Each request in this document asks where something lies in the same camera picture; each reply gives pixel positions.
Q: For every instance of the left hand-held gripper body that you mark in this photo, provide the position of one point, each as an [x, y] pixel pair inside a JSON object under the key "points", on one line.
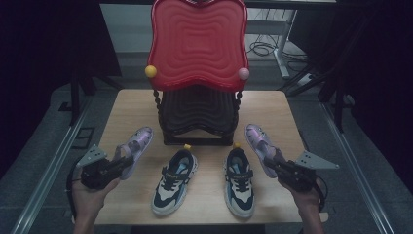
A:
{"points": [[97, 175]]}

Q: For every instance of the black metal stand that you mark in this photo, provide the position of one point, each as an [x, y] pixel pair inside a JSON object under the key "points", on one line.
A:
{"points": [[339, 110], [74, 104]]}

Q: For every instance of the white power strip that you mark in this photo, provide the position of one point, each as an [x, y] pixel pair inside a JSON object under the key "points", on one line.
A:
{"points": [[306, 79]]}

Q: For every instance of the dark curtain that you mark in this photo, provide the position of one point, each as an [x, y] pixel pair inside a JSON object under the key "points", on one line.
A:
{"points": [[383, 81], [32, 65]]}

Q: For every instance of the person's left hand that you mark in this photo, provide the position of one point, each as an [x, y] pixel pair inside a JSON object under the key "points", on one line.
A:
{"points": [[89, 201]]}

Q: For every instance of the metal floor rail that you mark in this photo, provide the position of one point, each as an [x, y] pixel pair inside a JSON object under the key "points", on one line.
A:
{"points": [[354, 165], [48, 165]]}

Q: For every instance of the person's right hand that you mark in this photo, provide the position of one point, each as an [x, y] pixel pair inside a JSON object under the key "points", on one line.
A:
{"points": [[308, 200]]}

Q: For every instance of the navy and white sneaker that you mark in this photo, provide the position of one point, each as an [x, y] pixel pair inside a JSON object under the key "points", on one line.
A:
{"points": [[240, 191], [172, 188]]}

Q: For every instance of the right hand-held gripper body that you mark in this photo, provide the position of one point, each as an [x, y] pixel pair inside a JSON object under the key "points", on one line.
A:
{"points": [[300, 178]]}

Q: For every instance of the purple sandal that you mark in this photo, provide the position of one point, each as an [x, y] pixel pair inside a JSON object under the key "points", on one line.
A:
{"points": [[138, 143], [259, 143]]}

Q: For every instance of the red and black shoe rack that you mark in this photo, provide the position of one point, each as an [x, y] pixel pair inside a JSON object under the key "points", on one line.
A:
{"points": [[198, 45]]}

